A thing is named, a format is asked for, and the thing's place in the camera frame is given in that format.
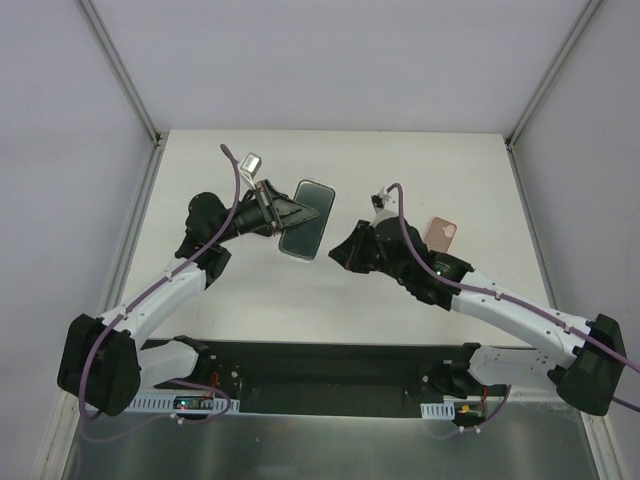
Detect black phone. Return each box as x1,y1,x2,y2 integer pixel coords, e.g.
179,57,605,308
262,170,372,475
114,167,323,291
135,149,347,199
278,179,336,261

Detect pink phone case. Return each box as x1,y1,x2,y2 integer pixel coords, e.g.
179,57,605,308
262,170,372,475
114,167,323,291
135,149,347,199
422,216,458,253

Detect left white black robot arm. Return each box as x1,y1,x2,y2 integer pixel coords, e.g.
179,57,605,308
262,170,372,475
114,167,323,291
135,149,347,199
57,180,319,416

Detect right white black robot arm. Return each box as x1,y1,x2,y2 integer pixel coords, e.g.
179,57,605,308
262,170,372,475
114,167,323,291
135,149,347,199
329,216,626,416

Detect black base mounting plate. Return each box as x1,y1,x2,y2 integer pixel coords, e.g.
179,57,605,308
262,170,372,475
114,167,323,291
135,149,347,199
134,335,571,416

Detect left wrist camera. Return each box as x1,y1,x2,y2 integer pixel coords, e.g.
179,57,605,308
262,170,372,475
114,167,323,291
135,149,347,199
239,153,262,179

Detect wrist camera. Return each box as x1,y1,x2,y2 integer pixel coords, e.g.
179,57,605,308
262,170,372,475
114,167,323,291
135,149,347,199
239,153,262,179
371,187,399,225

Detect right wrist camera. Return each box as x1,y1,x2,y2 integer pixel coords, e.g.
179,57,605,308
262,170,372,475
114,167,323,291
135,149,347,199
371,187,399,225

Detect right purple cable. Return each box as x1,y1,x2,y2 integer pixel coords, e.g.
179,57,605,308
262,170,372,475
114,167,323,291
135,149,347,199
370,182,640,441

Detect aluminium frame front rail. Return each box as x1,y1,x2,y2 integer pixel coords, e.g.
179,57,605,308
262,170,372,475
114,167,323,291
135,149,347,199
62,350,604,404

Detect right aluminium frame post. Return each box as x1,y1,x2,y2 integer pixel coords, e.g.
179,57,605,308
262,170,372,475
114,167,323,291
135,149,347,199
503,0,605,149

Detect aluminium frame post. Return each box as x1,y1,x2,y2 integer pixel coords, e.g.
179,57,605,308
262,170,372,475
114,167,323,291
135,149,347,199
503,0,605,149
74,0,163,147

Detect right white cable duct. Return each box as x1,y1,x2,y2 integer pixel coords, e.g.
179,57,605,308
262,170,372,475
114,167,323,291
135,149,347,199
420,400,456,421

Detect white cable duct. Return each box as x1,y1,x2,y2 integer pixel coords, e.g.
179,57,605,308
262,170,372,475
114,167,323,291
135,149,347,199
124,393,240,414
420,400,456,421

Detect left white cable duct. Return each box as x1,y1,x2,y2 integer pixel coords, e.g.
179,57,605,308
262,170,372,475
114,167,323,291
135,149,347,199
124,393,240,414

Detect left aluminium frame post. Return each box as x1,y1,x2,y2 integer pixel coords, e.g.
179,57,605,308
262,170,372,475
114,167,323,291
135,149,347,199
74,0,163,147

